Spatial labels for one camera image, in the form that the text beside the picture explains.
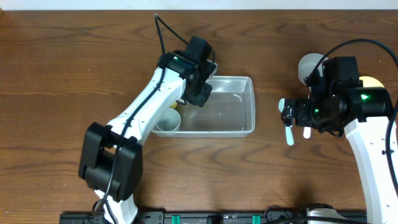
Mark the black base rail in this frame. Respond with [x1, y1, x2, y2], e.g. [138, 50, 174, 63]
[58, 210, 371, 224]

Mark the grey plastic bowl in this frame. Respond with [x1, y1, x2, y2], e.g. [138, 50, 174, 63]
[298, 53, 323, 84]

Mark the grey plastic cup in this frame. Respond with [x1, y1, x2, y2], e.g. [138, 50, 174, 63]
[156, 108, 181, 131]

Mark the yellow plastic bowl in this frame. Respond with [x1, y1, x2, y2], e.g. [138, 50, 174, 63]
[359, 76, 384, 88]

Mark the mint green plastic spoon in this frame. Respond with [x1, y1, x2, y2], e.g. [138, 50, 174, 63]
[278, 98, 294, 146]

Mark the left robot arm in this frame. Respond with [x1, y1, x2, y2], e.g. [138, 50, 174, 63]
[78, 36, 217, 223]

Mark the yellow plastic cup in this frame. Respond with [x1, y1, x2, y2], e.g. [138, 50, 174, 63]
[169, 101, 178, 109]

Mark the pale pink plastic fork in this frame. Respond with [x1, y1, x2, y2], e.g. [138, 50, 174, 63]
[303, 127, 312, 139]

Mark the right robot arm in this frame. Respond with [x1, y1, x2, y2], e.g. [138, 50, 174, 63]
[279, 54, 397, 223]

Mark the clear plastic container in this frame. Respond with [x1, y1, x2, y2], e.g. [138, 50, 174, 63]
[152, 76, 256, 138]

